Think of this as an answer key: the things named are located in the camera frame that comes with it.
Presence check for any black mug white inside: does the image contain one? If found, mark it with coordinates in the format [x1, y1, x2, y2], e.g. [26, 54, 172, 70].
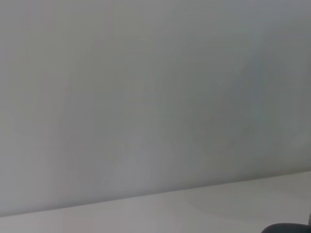
[260, 222, 309, 233]

